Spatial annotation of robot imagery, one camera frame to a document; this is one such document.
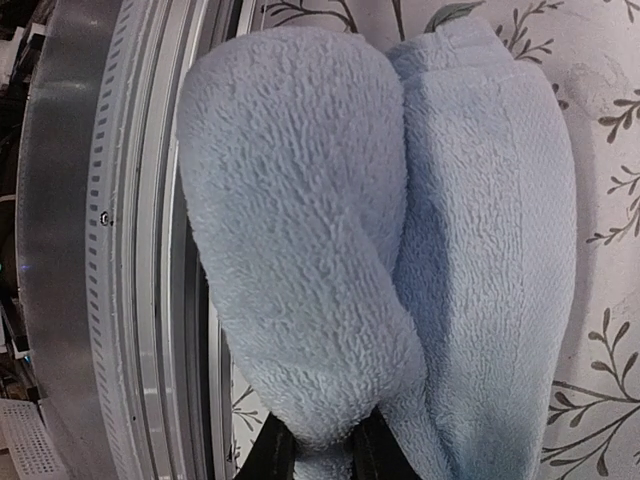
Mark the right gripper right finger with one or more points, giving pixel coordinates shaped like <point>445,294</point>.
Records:
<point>376,452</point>

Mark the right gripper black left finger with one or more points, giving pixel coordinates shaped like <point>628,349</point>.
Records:
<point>272,456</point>

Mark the light blue towel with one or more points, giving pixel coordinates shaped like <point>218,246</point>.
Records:
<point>386,230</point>

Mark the floral tablecloth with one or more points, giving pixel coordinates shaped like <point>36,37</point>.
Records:
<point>589,51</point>

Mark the front aluminium rail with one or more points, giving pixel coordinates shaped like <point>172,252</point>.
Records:
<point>131,364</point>

